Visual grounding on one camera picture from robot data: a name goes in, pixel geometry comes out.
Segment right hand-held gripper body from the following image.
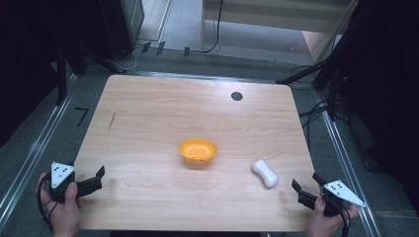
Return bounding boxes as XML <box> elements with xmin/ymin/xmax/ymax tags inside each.
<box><xmin>320</xmin><ymin>179</ymin><xmax>368</xmax><ymax>218</ymax></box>

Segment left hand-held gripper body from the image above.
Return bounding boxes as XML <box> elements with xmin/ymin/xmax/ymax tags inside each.
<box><xmin>48</xmin><ymin>161</ymin><xmax>79</xmax><ymax>202</ymax></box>

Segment white peanut-shaped soap bar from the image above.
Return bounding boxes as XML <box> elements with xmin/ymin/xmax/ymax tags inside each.
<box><xmin>251</xmin><ymin>159</ymin><xmax>280</xmax><ymax>190</ymax></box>

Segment orange plastic bowl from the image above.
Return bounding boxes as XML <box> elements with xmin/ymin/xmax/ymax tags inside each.
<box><xmin>178</xmin><ymin>137</ymin><xmax>219</xmax><ymax>164</ymax></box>

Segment person's right hand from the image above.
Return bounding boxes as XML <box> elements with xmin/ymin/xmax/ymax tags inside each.
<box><xmin>305</xmin><ymin>195</ymin><xmax>360</xmax><ymax>237</ymax></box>

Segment person's left hand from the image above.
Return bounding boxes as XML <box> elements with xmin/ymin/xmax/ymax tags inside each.
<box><xmin>37</xmin><ymin>172</ymin><xmax>82</xmax><ymax>237</ymax></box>

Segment black metal stand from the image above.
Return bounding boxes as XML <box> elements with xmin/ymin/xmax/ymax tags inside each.
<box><xmin>54</xmin><ymin>41</ymin><xmax>128</xmax><ymax>107</ymax></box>
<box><xmin>276</xmin><ymin>48</ymin><xmax>351</xmax><ymax>122</ymax></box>

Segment black curtain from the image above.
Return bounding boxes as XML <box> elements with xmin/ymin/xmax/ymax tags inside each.
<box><xmin>335</xmin><ymin>0</ymin><xmax>419</xmax><ymax>218</ymax></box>
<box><xmin>0</xmin><ymin>0</ymin><xmax>103</xmax><ymax>149</ymax></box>

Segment black cabinet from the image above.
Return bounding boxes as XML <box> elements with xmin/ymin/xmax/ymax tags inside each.
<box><xmin>98</xmin><ymin>0</ymin><xmax>145</xmax><ymax>61</ymax></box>

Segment pale wooden shelf unit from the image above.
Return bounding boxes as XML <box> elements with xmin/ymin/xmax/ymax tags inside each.
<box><xmin>200</xmin><ymin>0</ymin><xmax>360</xmax><ymax>64</ymax></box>

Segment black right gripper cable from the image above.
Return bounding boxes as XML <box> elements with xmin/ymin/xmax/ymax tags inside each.
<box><xmin>324</xmin><ymin>194</ymin><xmax>352</xmax><ymax>237</ymax></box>

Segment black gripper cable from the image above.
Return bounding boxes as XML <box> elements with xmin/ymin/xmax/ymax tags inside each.
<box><xmin>324</xmin><ymin>194</ymin><xmax>352</xmax><ymax>237</ymax></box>
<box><xmin>36</xmin><ymin>181</ymin><xmax>57</xmax><ymax>231</ymax></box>

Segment metal floor rail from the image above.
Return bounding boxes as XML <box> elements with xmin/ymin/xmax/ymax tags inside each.
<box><xmin>314</xmin><ymin>90</ymin><xmax>383</xmax><ymax>237</ymax></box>
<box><xmin>0</xmin><ymin>73</ymin><xmax>79</xmax><ymax>230</ymax></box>
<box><xmin>127</xmin><ymin>70</ymin><xmax>280</xmax><ymax>85</ymax></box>

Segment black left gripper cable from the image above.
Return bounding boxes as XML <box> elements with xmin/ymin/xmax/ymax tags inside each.
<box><xmin>36</xmin><ymin>181</ymin><xmax>57</xmax><ymax>231</ymax></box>

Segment black floor cables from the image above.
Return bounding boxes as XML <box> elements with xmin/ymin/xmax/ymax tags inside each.
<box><xmin>291</xmin><ymin>64</ymin><xmax>350</xmax><ymax>142</ymax></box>

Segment white floor cable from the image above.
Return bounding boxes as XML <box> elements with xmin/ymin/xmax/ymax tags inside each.
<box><xmin>116</xmin><ymin>44</ymin><xmax>143</xmax><ymax>72</ymax></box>

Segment black hanging cable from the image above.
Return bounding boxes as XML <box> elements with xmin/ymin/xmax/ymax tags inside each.
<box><xmin>201</xmin><ymin>0</ymin><xmax>225</xmax><ymax>54</ymax></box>

